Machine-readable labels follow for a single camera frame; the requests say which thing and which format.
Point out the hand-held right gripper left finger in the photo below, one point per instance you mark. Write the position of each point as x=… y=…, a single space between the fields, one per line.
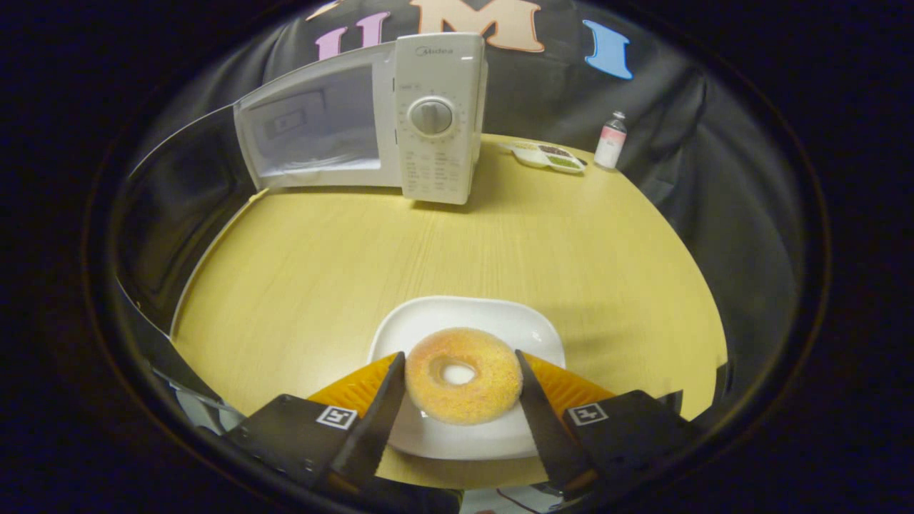
x=371 y=428

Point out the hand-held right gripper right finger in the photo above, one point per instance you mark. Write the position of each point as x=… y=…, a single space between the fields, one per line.
x=550 y=435

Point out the white microwave oven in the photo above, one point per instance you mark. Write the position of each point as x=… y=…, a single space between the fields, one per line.
x=439 y=71

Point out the white square plate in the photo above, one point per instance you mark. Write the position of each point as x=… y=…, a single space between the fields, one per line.
x=457 y=314

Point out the white divided condiment dish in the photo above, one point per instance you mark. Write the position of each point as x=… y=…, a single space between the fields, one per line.
x=550 y=157

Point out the small pink label bottle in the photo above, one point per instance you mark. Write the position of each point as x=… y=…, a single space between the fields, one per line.
x=610 y=146

